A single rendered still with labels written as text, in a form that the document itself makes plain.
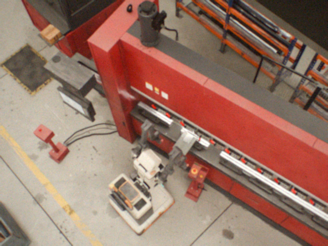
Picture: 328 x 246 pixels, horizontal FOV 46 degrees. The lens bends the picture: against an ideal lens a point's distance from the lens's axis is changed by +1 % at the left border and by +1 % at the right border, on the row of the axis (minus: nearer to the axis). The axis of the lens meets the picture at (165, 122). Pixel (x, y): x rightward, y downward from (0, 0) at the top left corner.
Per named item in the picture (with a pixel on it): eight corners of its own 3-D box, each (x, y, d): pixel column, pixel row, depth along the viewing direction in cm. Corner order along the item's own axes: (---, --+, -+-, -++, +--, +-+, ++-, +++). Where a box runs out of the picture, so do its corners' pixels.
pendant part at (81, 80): (64, 104, 478) (42, 66, 401) (77, 90, 486) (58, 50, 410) (94, 125, 464) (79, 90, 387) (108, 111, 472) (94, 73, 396)
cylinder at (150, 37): (135, 41, 369) (130, 7, 326) (151, 24, 377) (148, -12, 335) (164, 57, 360) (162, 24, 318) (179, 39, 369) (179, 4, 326)
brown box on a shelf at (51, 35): (37, 35, 541) (34, 29, 530) (52, 25, 548) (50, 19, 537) (50, 47, 531) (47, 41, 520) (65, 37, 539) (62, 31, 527)
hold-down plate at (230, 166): (218, 162, 463) (218, 161, 461) (221, 158, 465) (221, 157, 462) (240, 175, 455) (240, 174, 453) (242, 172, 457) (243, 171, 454)
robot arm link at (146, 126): (139, 124, 403) (145, 130, 400) (148, 117, 409) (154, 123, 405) (137, 144, 441) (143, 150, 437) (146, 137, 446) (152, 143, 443)
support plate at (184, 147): (172, 147, 461) (172, 147, 460) (184, 131, 470) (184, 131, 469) (185, 155, 456) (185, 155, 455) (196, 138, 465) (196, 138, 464)
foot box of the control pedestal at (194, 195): (183, 195, 535) (184, 193, 524) (192, 180, 544) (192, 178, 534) (196, 202, 531) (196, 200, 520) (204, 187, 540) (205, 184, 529)
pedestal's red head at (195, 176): (187, 176, 479) (188, 172, 462) (193, 166, 484) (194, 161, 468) (201, 184, 474) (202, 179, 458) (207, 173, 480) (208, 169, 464)
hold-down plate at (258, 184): (248, 180, 453) (248, 179, 450) (250, 176, 454) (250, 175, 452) (271, 194, 445) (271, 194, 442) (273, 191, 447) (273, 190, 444)
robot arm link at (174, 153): (167, 151, 389) (174, 158, 385) (176, 144, 394) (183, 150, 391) (163, 170, 426) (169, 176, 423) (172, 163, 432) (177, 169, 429)
